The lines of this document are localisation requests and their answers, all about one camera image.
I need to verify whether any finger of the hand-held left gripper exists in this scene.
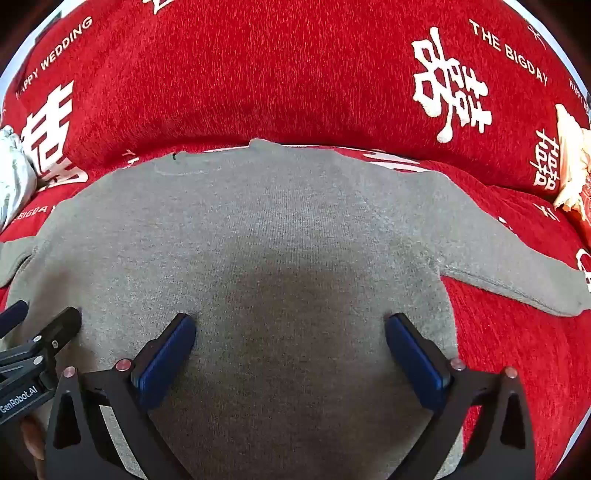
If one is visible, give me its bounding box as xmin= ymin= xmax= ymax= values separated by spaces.
xmin=25 ymin=306 xmax=83 ymax=370
xmin=0 ymin=300 xmax=29 ymax=339

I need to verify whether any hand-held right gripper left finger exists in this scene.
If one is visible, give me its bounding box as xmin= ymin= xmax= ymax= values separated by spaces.
xmin=44 ymin=313 xmax=199 ymax=480

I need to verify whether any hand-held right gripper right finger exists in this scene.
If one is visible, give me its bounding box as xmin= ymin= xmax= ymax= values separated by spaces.
xmin=385 ymin=313 xmax=539 ymax=480

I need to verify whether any grey knitted sweater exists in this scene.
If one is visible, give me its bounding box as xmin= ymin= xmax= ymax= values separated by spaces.
xmin=0 ymin=138 xmax=591 ymax=480

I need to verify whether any person's left hand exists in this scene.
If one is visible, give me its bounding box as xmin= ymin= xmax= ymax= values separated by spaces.
xmin=18 ymin=413 xmax=49 ymax=480

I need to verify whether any white floral quilt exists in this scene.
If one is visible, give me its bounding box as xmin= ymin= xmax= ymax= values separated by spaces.
xmin=0 ymin=126 xmax=38 ymax=232

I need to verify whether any cream and red cushion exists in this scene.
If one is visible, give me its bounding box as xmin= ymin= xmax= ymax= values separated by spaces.
xmin=553 ymin=104 xmax=591 ymax=247

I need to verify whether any red printed sofa cover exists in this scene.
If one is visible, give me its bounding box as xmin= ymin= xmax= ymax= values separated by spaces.
xmin=0 ymin=0 xmax=591 ymax=480

